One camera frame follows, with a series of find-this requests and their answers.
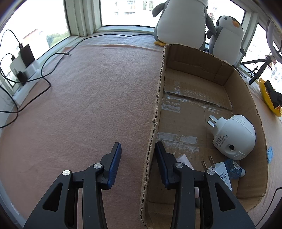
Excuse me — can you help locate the white USB charger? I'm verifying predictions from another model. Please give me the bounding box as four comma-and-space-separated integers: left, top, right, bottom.
201, 156, 233, 191

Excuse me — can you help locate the small clear blue bottle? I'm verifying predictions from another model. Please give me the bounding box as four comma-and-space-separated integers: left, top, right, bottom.
224, 159, 246, 179

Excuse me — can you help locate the white dome plug device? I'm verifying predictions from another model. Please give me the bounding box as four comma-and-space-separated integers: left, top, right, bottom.
207, 114, 256, 161

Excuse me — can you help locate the white cream tube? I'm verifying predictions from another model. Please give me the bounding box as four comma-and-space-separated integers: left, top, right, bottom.
176, 154, 199, 199

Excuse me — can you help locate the blue phone stand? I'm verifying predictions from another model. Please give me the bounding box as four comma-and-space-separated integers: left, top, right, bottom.
267, 146, 274, 164

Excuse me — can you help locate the yellow leaf-shaped fruit tray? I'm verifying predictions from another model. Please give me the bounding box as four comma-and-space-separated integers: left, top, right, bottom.
259, 78, 281, 117

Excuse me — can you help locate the black tripod stand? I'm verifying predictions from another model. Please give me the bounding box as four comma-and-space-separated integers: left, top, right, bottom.
240, 54, 272, 85

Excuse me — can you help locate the small plush penguin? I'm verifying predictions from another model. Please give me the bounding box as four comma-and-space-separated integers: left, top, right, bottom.
207, 15, 246, 65

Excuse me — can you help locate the cardboard box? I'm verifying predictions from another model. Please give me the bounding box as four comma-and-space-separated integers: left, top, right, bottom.
140, 44, 268, 228

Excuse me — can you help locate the large plush penguin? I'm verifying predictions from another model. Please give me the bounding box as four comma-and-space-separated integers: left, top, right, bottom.
152, 0, 217, 50

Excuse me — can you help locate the white power strip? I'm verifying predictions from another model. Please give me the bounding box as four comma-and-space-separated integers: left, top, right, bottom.
12, 60, 41, 106

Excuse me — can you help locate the pink towel mat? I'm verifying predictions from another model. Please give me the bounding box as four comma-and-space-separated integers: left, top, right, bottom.
1, 42, 163, 228

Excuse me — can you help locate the black plug adapter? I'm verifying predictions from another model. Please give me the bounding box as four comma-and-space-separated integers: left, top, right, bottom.
16, 71, 28, 86

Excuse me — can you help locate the white power bank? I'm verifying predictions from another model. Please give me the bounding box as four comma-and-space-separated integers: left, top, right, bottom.
10, 56, 26, 75

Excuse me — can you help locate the black power bank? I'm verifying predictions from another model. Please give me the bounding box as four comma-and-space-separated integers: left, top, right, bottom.
19, 43, 35, 67

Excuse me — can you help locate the black cable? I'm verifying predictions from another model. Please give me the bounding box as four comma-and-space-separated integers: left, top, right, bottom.
0, 29, 155, 129

